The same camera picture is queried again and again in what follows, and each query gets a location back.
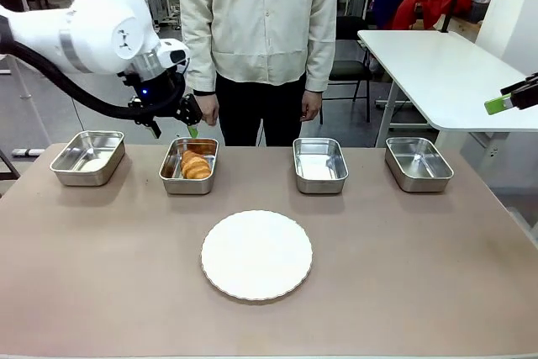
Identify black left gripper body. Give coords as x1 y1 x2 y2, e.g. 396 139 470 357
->
123 66 187 125

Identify golden brown croissant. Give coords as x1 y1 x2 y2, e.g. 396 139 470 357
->
180 149 213 181

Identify person right forearm cream sleeve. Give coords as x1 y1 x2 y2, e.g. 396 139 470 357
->
178 34 218 93

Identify person left forearm cream sleeve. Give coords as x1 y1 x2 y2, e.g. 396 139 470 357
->
303 34 338 93

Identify rectangular steel container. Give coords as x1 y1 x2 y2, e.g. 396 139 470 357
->
158 136 220 196
384 136 455 193
292 137 350 195
49 129 126 187

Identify person right hand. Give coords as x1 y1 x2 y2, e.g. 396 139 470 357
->
195 92 220 127

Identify person left hand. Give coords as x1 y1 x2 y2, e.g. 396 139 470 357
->
299 90 323 122

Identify black trousers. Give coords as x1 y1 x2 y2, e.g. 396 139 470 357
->
214 71 307 148

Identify large white side table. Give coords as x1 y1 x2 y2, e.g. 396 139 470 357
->
356 29 538 148

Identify grey storage basket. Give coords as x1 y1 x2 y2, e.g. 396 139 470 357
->
462 0 491 24

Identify person torso cream shirt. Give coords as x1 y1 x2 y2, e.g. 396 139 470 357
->
175 0 344 85

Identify black folding chair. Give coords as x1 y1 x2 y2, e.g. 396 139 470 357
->
321 15 374 124

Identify white scalloped plate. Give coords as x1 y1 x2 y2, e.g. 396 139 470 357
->
200 209 314 302

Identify thin black floor cable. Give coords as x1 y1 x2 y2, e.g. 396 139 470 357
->
73 100 87 132

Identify thick black cable hose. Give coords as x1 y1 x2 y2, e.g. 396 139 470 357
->
0 13 187 121

